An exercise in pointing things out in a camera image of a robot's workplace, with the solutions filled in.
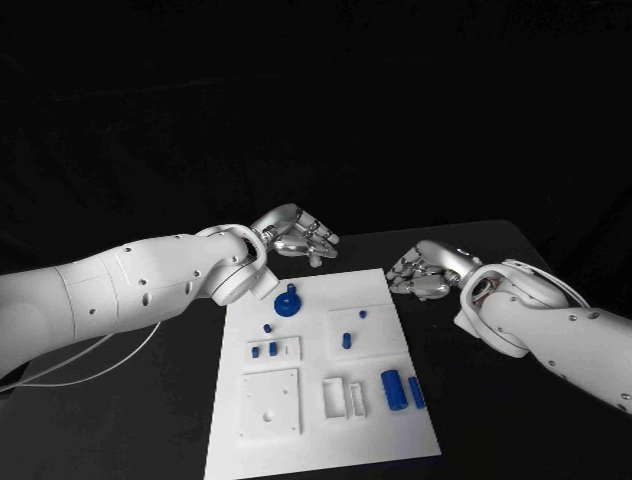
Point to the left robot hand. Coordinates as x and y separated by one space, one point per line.
299 234

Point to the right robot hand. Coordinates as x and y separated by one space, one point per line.
429 270

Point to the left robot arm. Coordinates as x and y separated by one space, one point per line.
132 285

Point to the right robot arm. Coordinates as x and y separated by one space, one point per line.
565 337

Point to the white task board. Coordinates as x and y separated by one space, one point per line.
321 375

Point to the blue gear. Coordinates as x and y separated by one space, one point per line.
288 303

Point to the thick blue cylinder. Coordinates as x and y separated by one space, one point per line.
394 390

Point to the thin blue cylinder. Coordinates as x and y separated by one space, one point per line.
418 393

